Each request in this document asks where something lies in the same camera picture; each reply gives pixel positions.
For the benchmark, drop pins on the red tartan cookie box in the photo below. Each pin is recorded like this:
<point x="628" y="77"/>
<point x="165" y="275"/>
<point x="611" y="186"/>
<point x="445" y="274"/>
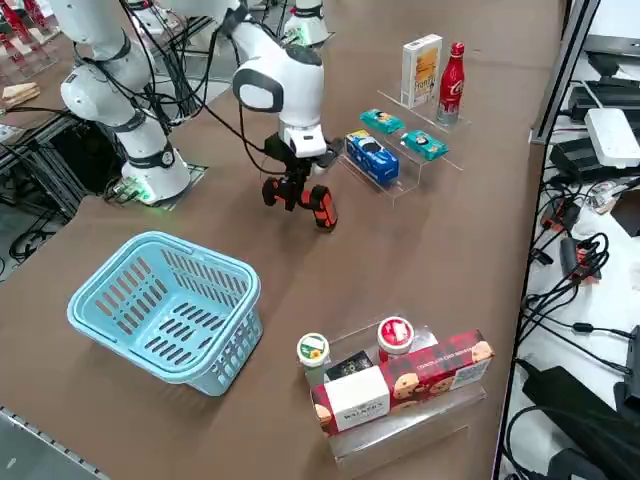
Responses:
<point x="430" y="370"/>

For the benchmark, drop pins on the white bottle green lid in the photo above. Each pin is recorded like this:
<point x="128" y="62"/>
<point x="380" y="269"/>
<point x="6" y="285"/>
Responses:
<point x="312" y="350"/>

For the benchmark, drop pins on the orange black barcode scanner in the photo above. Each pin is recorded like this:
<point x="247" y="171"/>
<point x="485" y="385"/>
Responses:
<point x="322" y="210"/>

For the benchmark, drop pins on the wooden block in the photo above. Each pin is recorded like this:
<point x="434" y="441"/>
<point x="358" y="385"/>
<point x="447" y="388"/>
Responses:
<point x="22" y="94"/>

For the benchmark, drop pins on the small black box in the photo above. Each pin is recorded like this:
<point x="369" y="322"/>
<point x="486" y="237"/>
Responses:
<point x="347" y="367"/>

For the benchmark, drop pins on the grey hub orange ports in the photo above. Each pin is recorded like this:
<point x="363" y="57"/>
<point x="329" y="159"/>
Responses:
<point x="560" y="217"/>
<point x="582" y="262"/>

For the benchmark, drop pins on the teal snack packet yellow figure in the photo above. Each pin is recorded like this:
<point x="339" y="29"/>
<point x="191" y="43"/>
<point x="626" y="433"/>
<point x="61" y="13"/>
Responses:
<point x="382" y="121"/>

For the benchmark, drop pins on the red lidded jar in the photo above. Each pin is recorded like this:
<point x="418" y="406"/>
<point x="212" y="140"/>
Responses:
<point x="395" y="335"/>

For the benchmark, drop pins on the red Coca-Cola bottle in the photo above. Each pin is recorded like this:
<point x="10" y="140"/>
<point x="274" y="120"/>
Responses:
<point x="451" y="80"/>

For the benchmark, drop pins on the teal snack packet red figure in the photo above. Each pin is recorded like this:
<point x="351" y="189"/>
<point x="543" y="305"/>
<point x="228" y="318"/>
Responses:
<point x="425" y="145"/>

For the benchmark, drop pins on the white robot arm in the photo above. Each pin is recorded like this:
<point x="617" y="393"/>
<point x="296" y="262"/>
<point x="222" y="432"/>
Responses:
<point x="280" y="65"/>
<point x="307" y="27"/>

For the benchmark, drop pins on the light blue shopping basket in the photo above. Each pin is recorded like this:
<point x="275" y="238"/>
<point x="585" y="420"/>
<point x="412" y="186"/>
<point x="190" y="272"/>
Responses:
<point x="165" y="320"/>

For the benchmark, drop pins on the black power adapter box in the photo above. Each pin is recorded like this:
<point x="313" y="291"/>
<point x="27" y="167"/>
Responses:
<point x="590" y="160"/>

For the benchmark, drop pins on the clear stepped bottle shelf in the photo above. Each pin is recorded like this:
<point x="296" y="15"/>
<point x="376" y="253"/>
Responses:
<point x="400" y="440"/>

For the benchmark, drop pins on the clear stepped snack shelf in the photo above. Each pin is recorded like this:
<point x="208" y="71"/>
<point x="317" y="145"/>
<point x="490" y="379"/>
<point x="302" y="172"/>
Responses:
<point x="407" y="182"/>

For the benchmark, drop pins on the aluminium table edge post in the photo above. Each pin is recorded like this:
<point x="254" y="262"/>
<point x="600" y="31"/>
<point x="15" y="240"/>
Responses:
<point x="565" y="65"/>

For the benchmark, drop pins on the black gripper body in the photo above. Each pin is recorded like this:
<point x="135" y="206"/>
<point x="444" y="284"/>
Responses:
<point x="280" y="150"/>

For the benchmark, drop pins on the white cookie box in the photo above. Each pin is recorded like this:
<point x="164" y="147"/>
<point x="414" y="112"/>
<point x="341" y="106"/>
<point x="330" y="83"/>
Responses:
<point x="422" y="70"/>

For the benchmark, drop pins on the blue Oreo cookie pack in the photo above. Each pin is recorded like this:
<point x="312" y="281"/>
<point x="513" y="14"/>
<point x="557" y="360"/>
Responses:
<point x="372" y="157"/>

